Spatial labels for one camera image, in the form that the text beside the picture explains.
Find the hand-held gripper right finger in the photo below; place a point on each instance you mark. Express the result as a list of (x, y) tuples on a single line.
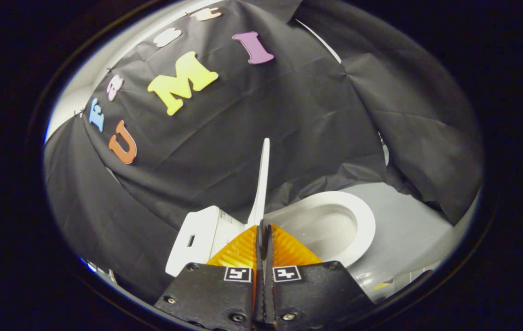
[(316, 294)]

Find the white toilet bowl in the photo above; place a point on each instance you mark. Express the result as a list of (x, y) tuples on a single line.
[(362, 225)]

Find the white toilet lid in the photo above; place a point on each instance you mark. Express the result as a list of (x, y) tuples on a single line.
[(263, 184)]

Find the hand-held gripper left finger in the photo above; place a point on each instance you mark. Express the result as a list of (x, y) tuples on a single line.
[(210, 294)]

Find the black backdrop cloth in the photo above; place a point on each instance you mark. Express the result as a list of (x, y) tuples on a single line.
[(261, 128)]

